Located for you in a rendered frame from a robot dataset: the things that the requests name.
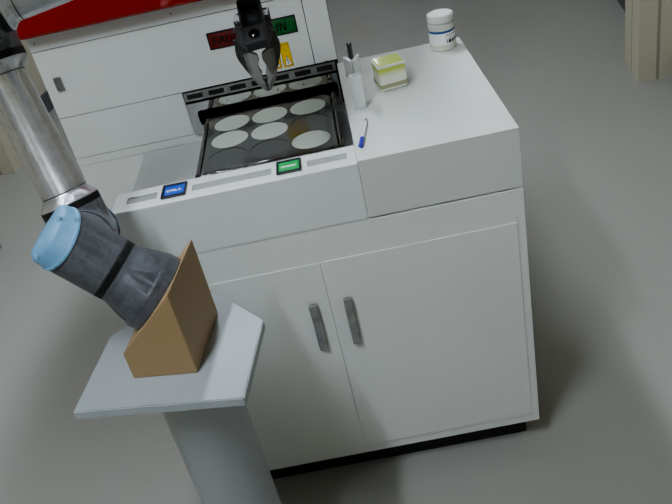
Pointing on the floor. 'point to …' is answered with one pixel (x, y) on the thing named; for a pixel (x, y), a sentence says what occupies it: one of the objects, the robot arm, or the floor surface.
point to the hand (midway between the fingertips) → (267, 85)
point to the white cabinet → (388, 332)
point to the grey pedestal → (197, 407)
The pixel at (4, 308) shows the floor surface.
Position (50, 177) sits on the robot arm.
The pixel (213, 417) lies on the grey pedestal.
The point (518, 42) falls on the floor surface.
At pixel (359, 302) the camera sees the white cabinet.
